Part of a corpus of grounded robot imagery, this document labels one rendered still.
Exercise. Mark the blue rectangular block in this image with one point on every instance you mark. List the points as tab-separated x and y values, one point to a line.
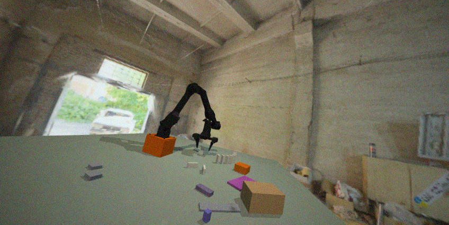
206	216

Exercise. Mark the purple flat rectangular block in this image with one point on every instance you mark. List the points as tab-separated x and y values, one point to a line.
238	182

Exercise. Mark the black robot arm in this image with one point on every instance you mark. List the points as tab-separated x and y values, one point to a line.
173	117

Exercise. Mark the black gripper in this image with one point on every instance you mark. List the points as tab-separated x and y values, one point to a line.
196	136

